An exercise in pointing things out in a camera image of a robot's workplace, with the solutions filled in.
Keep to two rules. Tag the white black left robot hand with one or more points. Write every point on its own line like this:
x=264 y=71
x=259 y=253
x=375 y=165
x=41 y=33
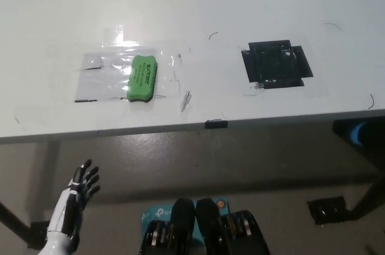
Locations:
x=61 y=213

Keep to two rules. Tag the green whiteboard eraser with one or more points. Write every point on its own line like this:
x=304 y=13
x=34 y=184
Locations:
x=142 y=78

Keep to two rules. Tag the teal cardboard box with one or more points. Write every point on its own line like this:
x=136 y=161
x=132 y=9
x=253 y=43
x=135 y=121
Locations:
x=156 y=211

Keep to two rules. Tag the grey sheet under clear tape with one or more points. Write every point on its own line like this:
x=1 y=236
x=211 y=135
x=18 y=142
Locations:
x=99 y=82

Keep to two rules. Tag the crumpled clear tape scrap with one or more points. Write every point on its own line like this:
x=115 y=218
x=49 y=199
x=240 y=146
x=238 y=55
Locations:
x=185 y=101

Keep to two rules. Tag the black tape square patch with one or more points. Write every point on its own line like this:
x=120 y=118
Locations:
x=275 y=64

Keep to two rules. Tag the black object with blue part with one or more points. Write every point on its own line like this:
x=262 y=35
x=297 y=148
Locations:
x=359 y=134

